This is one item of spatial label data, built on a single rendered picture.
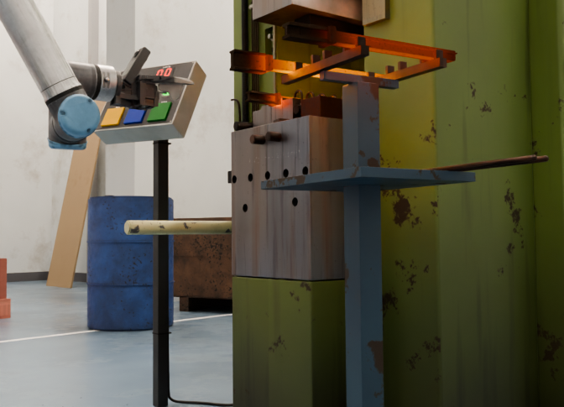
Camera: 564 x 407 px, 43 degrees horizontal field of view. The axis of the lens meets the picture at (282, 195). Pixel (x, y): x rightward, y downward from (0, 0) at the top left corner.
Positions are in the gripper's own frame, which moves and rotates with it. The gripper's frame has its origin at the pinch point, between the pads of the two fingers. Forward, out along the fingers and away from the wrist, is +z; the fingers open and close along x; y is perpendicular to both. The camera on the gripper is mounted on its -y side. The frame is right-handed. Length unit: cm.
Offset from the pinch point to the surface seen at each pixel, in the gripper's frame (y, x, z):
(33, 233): 35, -822, 238
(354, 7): -31, 8, 58
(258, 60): 1.1, 39.0, -2.3
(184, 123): 3.1, -39.5, 23.9
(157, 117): 1.1, -43.0, 15.7
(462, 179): 29, 74, 25
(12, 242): 46, -817, 207
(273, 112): 3.9, -1.9, 32.9
